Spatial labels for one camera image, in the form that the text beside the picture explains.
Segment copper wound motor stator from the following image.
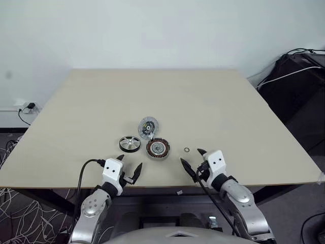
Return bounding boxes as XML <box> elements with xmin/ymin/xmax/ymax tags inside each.
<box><xmin>145</xmin><ymin>137</ymin><xmax>171</xmax><ymax>160</ymax></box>

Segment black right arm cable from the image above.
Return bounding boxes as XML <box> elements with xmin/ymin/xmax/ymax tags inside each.
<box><xmin>196</xmin><ymin>167</ymin><xmax>238</xmax><ymax>236</ymax></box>

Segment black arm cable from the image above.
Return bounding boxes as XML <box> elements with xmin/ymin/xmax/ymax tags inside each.
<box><xmin>72</xmin><ymin>159</ymin><xmax>107</xmax><ymax>229</ymax></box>
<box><xmin>196</xmin><ymin>167</ymin><xmax>238</xmax><ymax>236</ymax></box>

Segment large black bag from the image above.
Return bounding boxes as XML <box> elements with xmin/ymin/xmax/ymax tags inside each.
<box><xmin>256</xmin><ymin>52</ymin><xmax>325</xmax><ymax>153</ymax></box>

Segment dark rounded shape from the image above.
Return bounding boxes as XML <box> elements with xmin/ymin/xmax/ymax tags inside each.
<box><xmin>179</xmin><ymin>213</ymin><xmax>204</xmax><ymax>229</ymax></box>

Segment grey robot torso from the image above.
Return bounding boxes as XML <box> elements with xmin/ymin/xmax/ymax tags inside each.
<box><xmin>111</xmin><ymin>227</ymin><xmax>237</xmax><ymax>244</ymax></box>

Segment black cables above bag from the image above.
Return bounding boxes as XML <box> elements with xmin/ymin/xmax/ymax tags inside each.
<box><xmin>286</xmin><ymin>47</ymin><xmax>325</xmax><ymax>55</ymax></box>

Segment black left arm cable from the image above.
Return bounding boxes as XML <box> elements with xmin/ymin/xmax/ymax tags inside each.
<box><xmin>72</xmin><ymin>159</ymin><xmax>107</xmax><ymax>229</ymax></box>

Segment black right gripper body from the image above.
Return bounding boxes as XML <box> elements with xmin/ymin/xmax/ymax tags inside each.
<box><xmin>196</xmin><ymin>160</ymin><xmax>209</xmax><ymax>180</ymax></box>

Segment white wall power socket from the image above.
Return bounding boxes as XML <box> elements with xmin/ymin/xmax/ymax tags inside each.
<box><xmin>14</xmin><ymin>100</ymin><xmax>43</xmax><ymax>114</ymax></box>

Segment black silver spoked rotor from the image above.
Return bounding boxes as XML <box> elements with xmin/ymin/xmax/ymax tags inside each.
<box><xmin>118</xmin><ymin>136</ymin><xmax>141</xmax><ymax>153</ymax></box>

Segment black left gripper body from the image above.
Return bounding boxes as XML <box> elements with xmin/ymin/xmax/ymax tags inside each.
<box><xmin>120</xmin><ymin>167</ymin><xmax>135</xmax><ymax>190</ymax></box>

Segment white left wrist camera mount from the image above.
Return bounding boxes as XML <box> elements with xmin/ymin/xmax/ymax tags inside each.
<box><xmin>102</xmin><ymin>157</ymin><xmax>125</xmax><ymax>190</ymax></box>

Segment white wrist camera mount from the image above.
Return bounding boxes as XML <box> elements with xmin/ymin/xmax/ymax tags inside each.
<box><xmin>102</xmin><ymin>157</ymin><xmax>125</xmax><ymax>190</ymax></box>
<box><xmin>203</xmin><ymin>149</ymin><xmax>227</xmax><ymax>187</ymax></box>

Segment silver motor end cover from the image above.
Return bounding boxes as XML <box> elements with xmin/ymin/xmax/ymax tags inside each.
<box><xmin>138</xmin><ymin>116</ymin><xmax>160</xmax><ymax>140</ymax></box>

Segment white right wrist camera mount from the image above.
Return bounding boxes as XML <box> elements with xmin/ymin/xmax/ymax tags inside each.
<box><xmin>203</xmin><ymin>149</ymin><xmax>227</xmax><ymax>187</ymax></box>

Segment black metal table frame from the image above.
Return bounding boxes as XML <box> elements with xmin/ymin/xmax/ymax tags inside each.
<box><xmin>15</xmin><ymin>185</ymin><xmax>305</xmax><ymax>219</ymax></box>

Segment black adapter cable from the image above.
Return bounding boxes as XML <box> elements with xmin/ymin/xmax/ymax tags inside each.
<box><xmin>17</xmin><ymin>106</ymin><xmax>33</xmax><ymax>125</ymax></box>

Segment black floor cable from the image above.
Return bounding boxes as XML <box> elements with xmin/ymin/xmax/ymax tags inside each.
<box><xmin>302</xmin><ymin>212</ymin><xmax>325</xmax><ymax>242</ymax></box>

